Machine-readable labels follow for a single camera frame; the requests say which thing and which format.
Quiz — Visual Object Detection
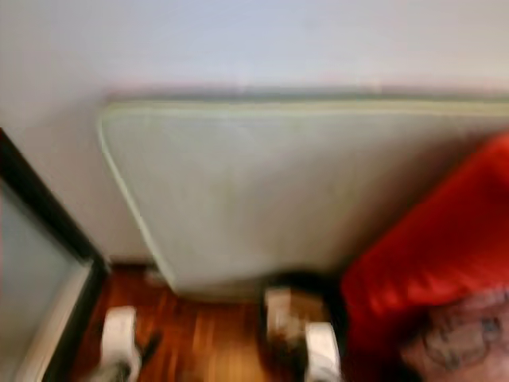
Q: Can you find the dark skirting board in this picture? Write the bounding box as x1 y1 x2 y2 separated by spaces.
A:
107 256 152 273

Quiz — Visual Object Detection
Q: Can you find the green quilted mattress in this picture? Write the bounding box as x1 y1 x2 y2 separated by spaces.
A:
98 94 509 302

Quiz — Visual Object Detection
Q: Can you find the black round waste bin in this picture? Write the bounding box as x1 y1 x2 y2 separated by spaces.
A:
258 271 347 375

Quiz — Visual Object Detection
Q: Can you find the red cushion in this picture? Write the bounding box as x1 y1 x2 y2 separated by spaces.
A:
340 135 509 375

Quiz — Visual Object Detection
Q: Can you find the dark door frame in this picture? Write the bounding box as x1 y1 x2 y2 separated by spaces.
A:
0 131 108 382

